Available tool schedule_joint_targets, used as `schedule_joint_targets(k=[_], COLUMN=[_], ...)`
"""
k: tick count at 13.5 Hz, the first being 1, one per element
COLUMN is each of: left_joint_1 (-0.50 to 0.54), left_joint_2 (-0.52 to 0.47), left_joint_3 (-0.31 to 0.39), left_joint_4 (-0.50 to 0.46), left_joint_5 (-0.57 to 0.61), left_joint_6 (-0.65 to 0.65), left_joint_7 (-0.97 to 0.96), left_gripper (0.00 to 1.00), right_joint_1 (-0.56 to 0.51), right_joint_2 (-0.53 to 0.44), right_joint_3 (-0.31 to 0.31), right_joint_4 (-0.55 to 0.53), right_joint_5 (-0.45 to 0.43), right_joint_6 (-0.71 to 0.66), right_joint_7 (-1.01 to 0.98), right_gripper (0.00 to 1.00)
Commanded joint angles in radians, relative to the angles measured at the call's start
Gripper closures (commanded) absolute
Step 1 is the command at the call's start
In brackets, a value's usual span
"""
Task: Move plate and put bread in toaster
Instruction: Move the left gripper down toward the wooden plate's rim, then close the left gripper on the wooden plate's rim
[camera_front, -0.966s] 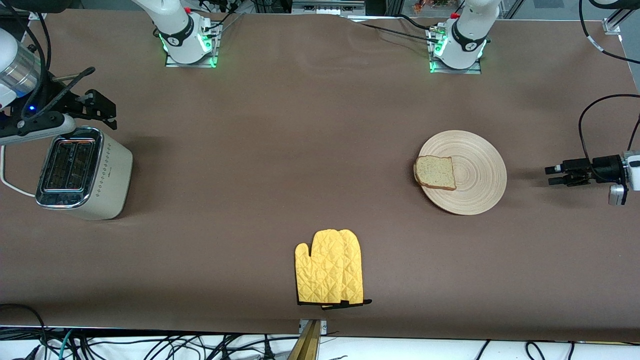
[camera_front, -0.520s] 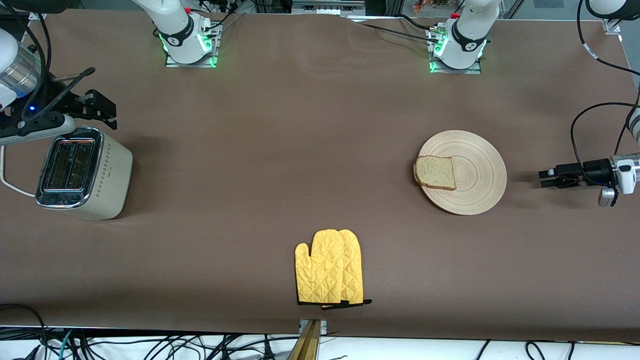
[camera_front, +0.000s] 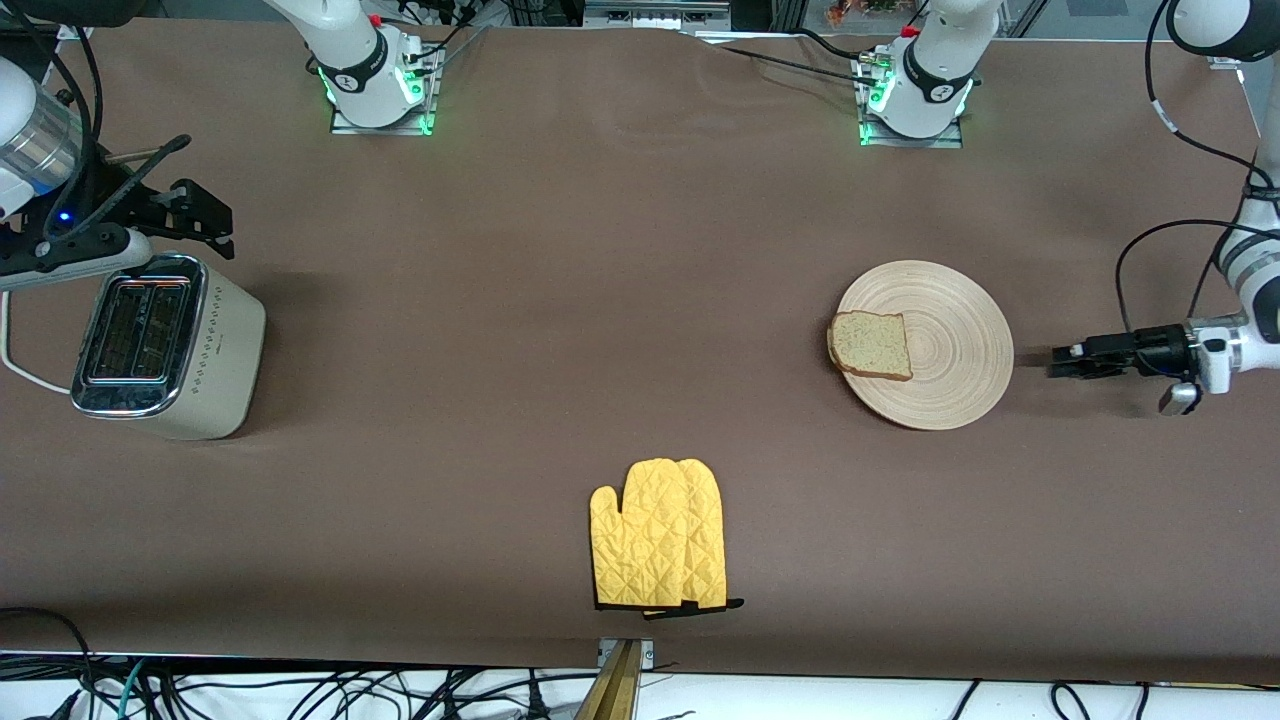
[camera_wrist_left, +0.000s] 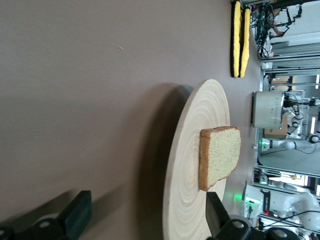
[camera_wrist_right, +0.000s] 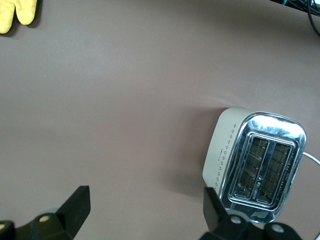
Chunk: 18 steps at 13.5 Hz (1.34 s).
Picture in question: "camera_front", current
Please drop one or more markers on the round light wooden plate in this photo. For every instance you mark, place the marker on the round light wooden plate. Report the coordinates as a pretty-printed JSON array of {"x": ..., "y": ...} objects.
[{"x": 950, "y": 350}]

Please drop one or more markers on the aluminium frame rail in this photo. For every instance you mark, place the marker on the aluminium frame rail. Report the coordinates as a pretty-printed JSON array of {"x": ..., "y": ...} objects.
[{"x": 650, "y": 15}]

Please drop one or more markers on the wooden bar at table edge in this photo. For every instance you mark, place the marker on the wooden bar at table edge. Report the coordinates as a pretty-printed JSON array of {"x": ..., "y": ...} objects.
[{"x": 615, "y": 695}]

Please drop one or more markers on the beige chrome two-slot toaster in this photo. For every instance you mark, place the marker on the beige chrome two-slot toaster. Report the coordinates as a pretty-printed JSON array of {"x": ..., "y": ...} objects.
[{"x": 215, "y": 360}]

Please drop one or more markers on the brown table cover sheet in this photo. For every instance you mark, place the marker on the brown table cover sheet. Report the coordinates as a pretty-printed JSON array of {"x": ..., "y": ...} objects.
[{"x": 600, "y": 250}]

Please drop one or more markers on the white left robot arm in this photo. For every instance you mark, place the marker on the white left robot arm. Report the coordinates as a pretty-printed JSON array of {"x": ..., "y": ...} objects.
[{"x": 940, "y": 70}]

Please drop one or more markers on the seeded bread slice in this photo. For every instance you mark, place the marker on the seeded bread slice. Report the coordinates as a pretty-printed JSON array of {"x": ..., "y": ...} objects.
[{"x": 870, "y": 345}]

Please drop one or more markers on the yellow quilted oven mitt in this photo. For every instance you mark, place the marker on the yellow quilted oven mitt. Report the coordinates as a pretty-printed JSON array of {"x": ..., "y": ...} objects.
[
  {"x": 708, "y": 540},
  {"x": 640, "y": 540}
]

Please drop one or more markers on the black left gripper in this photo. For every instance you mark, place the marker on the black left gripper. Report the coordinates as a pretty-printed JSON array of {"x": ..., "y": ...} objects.
[{"x": 1157, "y": 350}]

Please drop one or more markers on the orange plant decoration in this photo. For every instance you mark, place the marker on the orange plant decoration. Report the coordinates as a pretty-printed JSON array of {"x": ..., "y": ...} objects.
[{"x": 870, "y": 10}]

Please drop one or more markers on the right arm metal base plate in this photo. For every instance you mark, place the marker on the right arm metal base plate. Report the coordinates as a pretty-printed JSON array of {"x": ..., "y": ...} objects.
[{"x": 380, "y": 130}]

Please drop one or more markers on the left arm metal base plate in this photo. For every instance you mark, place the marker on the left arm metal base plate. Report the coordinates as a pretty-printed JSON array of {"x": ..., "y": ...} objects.
[{"x": 930, "y": 142}]

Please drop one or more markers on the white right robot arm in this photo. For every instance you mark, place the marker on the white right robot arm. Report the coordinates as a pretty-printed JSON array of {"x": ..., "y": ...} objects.
[{"x": 350, "y": 60}]

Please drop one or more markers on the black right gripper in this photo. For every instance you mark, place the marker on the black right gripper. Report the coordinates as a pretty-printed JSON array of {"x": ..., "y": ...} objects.
[{"x": 128, "y": 203}]

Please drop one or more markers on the small metal bracket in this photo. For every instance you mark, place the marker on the small metal bracket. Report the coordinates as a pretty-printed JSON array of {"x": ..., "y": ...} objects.
[{"x": 648, "y": 655}]

